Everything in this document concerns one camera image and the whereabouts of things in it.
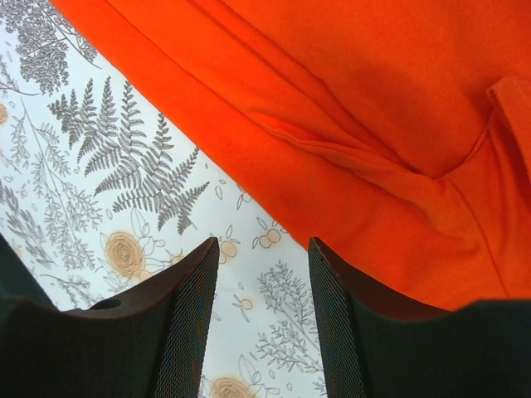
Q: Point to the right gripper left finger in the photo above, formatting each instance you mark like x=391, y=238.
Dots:
x=148, y=341

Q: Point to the orange t-shirt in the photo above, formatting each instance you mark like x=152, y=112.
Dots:
x=398, y=132

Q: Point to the floral patterned table mat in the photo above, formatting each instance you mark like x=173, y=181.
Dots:
x=99, y=191

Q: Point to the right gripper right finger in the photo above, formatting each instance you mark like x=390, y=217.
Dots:
x=376, y=342

